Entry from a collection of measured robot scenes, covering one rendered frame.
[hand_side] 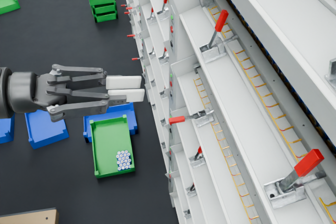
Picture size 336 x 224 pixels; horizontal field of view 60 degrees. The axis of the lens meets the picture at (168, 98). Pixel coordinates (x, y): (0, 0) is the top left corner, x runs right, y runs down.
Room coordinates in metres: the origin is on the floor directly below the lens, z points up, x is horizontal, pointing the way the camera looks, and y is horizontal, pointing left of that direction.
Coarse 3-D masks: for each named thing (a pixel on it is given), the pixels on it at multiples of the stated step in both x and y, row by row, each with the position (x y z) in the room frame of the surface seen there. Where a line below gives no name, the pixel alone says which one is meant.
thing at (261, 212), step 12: (204, 84) 0.49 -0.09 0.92; (204, 96) 0.46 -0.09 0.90; (204, 108) 0.43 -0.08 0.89; (216, 108) 0.41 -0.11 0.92; (216, 132) 0.36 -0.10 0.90; (228, 132) 0.35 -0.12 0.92; (228, 144) 0.32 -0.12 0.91; (228, 156) 0.30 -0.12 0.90; (240, 156) 0.29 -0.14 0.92; (228, 168) 0.28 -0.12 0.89; (240, 168) 0.27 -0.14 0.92; (252, 192) 0.22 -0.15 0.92; (252, 204) 0.21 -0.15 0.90; (264, 216) 0.18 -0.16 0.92
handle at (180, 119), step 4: (180, 116) 0.40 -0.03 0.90; (184, 116) 0.41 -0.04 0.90; (188, 116) 0.41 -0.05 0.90; (192, 116) 0.41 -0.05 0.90; (196, 116) 0.41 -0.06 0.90; (168, 120) 0.40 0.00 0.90; (172, 120) 0.39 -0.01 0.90; (176, 120) 0.39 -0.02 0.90; (180, 120) 0.39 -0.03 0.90; (184, 120) 0.40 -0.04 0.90
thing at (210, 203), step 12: (180, 108) 0.56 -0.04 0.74; (180, 132) 0.52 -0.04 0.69; (192, 132) 0.51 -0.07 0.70; (192, 144) 0.47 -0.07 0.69; (192, 156) 0.42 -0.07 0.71; (192, 168) 0.39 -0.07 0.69; (204, 168) 0.39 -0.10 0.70; (204, 180) 0.36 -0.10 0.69; (204, 192) 0.32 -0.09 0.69; (204, 204) 0.29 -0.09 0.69; (216, 204) 0.29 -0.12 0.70; (204, 216) 0.27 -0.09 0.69; (216, 216) 0.26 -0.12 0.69
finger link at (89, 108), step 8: (64, 104) 0.34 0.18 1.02; (72, 104) 0.34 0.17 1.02; (80, 104) 0.34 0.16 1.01; (88, 104) 0.34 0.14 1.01; (96, 104) 0.35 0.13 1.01; (104, 104) 0.35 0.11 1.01; (56, 112) 0.32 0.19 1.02; (64, 112) 0.33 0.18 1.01; (72, 112) 0.33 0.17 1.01; (80, 112) 0.33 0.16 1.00; (88, 112) 0.34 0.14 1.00; (96, 112) 0.34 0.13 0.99; (104, 112) 0.35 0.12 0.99; (56, 120) 0.32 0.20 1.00
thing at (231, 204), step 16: (176, 64) 0.56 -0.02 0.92; (192, 64) 0.57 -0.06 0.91; (192, 80) 0.53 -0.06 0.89; (192, 96) 0.48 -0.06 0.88; (192, 112) 0.44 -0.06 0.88; (208, 128) 0.38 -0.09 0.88; (208, 144) 0.35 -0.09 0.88; (224, 144) 0.34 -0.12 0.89; (208, 160) 0.31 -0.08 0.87; (224, 160) 0.30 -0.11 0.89; (224, 176) 0.27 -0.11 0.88; (224, 192) 0.24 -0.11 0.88; (240, 192) 0.23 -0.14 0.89; (224, 208) 0.21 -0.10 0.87; (240, 208) 0.21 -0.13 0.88
